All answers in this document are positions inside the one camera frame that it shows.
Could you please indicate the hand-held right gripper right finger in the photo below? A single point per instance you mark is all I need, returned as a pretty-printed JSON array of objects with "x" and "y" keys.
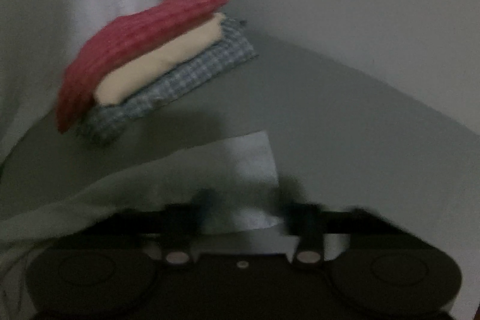
[{"x": 294, "y": 198}]

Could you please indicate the blue plaid folded cloth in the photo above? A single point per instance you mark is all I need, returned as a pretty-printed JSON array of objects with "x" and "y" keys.
[{"x": 176, "y": 84}]

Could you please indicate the white carrot print sheet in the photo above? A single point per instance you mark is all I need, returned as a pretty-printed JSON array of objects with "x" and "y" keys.
[{"x": 93, "y": 1}]

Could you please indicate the red folded cloth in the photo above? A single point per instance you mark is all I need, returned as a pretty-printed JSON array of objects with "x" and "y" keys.
[{"x": 131, "y": 42}]

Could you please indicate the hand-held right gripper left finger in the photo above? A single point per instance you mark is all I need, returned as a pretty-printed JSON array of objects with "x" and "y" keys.
[{"x": 204, "y": 203}]

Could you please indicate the white garment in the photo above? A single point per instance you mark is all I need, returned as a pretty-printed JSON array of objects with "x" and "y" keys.
[{"x": 157, "y": 177}]

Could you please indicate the cream folded cloth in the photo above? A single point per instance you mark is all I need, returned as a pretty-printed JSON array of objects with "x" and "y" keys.
[{"x": 165, "y": 59}]

